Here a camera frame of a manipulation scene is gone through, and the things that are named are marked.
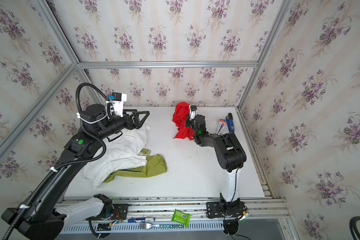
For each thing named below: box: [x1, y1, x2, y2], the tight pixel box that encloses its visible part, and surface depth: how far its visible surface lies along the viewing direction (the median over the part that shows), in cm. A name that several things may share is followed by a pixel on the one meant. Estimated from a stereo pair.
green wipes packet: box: [171, 209, 191, 227], surface depth 72 cm
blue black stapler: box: [225, 112, 235, 133], surface depth 109 cm
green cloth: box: [103, 149, 168, 183], surface depth 87 cm
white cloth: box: [83, 123, 151, 190], surface depth 85 cm
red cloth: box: [172, 101, 195, 141], surface depth 97 cm
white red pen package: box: [217, 119, 227, 135], surface depth 109 cm
